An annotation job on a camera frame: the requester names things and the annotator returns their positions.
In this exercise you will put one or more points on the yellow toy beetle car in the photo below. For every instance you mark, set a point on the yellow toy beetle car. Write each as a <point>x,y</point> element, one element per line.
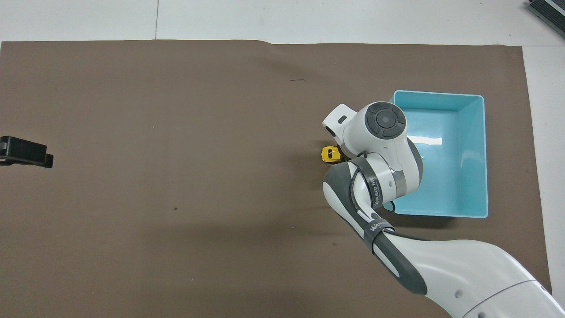
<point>328,154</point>

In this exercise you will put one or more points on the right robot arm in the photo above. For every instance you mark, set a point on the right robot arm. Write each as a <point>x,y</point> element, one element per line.
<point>463,274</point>

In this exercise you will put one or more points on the light blue plastic bin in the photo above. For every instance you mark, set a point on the light blue plastic bin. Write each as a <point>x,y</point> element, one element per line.
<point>459,132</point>

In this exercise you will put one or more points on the grey ribbed metal housing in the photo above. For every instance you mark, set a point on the grey ribbed metal housing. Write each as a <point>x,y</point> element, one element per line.
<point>549,9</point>

